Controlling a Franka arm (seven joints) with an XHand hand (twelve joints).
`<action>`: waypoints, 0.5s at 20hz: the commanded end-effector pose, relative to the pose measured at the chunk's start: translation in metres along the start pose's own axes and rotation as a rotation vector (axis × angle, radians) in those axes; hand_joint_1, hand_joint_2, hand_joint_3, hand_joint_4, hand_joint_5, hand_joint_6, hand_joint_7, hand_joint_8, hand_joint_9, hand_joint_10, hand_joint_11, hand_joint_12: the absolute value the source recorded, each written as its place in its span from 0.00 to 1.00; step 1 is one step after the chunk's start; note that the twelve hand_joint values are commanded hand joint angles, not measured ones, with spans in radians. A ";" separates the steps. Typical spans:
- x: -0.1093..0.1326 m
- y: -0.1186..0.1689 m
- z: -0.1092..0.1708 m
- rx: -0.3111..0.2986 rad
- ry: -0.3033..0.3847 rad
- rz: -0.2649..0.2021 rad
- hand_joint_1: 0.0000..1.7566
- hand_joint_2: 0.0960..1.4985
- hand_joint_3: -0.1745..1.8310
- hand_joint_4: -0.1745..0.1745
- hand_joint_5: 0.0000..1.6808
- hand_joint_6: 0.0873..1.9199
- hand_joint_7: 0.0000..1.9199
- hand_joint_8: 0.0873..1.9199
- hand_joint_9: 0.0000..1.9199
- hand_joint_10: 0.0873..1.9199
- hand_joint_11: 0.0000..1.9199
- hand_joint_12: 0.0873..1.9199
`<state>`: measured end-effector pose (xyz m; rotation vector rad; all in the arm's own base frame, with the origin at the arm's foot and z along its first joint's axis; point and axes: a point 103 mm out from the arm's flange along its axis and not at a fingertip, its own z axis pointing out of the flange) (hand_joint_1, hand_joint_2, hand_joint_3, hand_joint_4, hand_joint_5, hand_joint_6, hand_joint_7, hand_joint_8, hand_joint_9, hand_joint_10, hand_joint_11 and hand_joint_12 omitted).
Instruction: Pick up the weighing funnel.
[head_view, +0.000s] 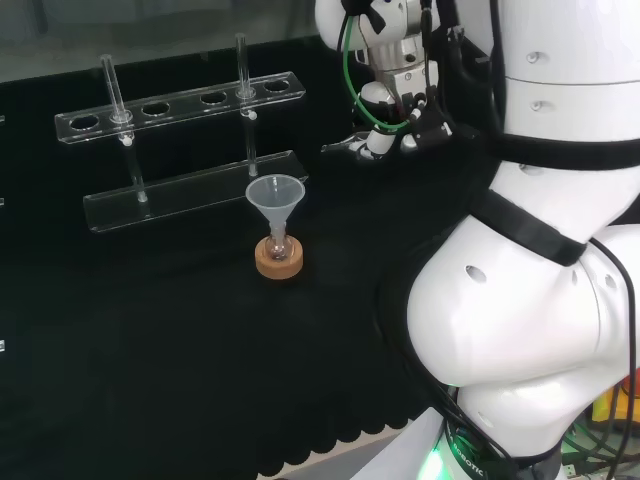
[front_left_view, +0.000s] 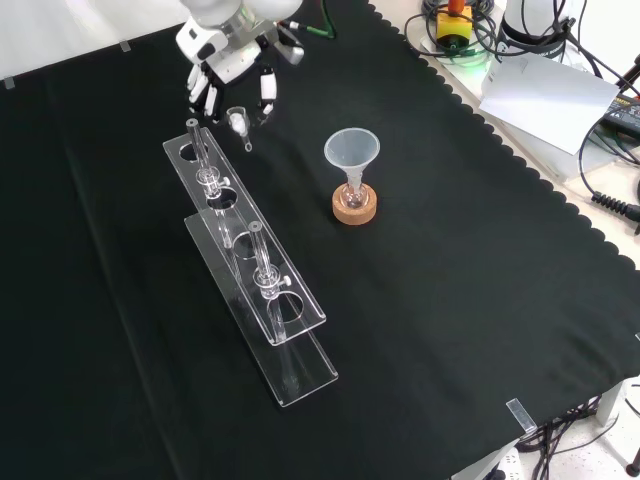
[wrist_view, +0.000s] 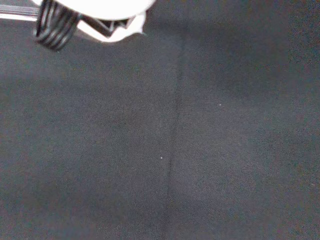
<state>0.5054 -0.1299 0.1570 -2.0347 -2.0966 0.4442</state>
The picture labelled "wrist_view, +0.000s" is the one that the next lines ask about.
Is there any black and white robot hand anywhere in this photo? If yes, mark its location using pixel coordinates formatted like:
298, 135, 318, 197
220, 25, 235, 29
32, 0, 156, 52

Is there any black cloth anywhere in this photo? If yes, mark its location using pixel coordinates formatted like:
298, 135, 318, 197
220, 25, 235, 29
0, 0, 320, 240

